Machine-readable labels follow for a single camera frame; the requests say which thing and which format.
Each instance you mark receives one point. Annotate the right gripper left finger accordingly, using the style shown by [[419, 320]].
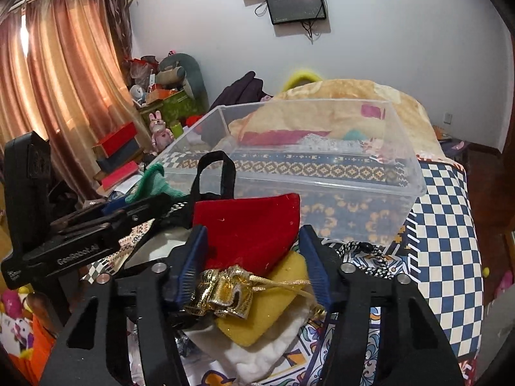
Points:
[[92, 349]]

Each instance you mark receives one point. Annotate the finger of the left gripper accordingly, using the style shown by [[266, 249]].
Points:
[[87, 214], [123, 215]]

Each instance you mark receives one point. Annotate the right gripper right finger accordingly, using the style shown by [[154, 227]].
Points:
[[413, 348]]

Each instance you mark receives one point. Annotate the green knitted cloth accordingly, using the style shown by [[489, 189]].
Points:
[[152, 184]]

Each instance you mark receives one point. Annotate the black handled small bag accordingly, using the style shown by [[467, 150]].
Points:
[[192, 177]]

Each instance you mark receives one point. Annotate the gold shiny drawstring pouch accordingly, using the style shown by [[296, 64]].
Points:
[[230, 292]]

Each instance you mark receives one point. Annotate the white fluffy drawstring pouch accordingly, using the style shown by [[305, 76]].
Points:
[[216, 353]]

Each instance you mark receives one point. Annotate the red velvet pouch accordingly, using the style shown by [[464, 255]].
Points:
[[252, 233]]

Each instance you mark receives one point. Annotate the yellow sponge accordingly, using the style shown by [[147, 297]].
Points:
[[268, 305]]

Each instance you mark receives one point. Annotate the clear plastic storage box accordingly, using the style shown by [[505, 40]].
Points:
[[385, 172]]

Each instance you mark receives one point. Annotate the dark blue flat box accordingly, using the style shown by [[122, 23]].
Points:
[[120, 157]]

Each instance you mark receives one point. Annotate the red flat box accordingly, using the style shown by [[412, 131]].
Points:
[[112, 143]]

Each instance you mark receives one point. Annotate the pink plush bunny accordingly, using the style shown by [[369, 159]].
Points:
[[161, 136]]

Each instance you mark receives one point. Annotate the patterned patchwork bedspread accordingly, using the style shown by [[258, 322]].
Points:
[[436, 246]]

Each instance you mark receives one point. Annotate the green cardboard box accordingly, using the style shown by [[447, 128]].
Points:
[[176, 107]]

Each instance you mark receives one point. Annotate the orange pink curtain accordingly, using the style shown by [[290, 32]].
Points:
[[60, 77]]

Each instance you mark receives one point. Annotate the grey plush toy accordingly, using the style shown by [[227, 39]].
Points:
[[182, 71]]

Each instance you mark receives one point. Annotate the dark purple clothing pile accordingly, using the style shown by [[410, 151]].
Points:
[[247, 89]]

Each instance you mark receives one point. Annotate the beige fleece blanket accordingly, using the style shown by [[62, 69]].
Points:
[[336, 107]]

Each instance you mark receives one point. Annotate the small wall monitor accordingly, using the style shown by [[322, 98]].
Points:
[[295, 11]]

